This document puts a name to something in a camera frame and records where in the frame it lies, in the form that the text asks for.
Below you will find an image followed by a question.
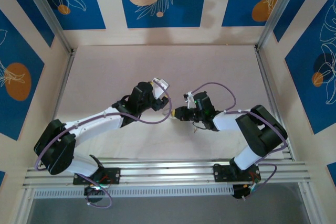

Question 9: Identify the black controller box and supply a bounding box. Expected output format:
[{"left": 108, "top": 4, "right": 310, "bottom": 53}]
[
  {"left": 83, "top": 184, "right": 108, "bottom": 199},
  {"left": 232, "top": 183, "right": 260, "bottom": 201}
]

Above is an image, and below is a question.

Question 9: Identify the grey metal sheet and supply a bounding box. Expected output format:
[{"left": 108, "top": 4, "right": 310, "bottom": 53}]
[{"left": 26, "top": 182, "right": 312, "bottom": 224}]

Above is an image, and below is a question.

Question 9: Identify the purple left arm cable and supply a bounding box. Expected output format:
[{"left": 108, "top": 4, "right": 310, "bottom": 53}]
[{"left": 35, "top": 80, "right": 173, "bottom": 209}]

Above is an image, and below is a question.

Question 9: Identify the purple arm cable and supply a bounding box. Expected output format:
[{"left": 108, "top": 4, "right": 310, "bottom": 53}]
[
  {"left": 191, "top": 81, "right": 288, "bottom": 201},
  {"left": 35, "top": 80, "right": 173, "bottom": 209}
]

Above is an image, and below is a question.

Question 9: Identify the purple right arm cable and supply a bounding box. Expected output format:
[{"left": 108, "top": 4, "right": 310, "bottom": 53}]
[{"left": 191, "top": 81, "right": 288, "bottom": 201}]

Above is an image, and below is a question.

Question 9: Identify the aluminium mounting rail frame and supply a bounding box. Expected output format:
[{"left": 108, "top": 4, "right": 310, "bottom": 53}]
[{"left": 22, "top": 157, "right": 313, "bottom": 189}]

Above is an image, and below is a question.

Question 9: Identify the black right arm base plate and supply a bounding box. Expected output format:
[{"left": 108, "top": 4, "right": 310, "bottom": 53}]
[{"left": 213, "top": 163, "right": 260, "bottom": 183}]

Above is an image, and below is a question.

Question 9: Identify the aluminium table side rail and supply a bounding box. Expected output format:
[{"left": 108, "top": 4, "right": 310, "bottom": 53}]
[
  {"left": 39, "top": 48, "right": 77, "bottom": 167},
  {"left": 254, "top": 45, "right": 296, "bottom": 162}
]

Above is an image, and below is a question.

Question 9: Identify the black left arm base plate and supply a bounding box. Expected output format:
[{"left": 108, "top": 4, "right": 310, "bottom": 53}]
[{"left": 72, "top": 167, "right": 121, "bottom": 185}]

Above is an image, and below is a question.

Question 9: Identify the white slotted cable duct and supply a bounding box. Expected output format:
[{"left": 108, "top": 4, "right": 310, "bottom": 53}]
[{"left": 33, "top": 185, "right": 234, "bottom": 200}]

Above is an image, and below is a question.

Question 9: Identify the aluminium corner post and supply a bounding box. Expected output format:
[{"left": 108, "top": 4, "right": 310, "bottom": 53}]
[
  {"left": 19, "top": 0, "right": 77, "bottom": 54},
  {"left": 256, "top": 0, "right": 307, "bottom": 51}
]

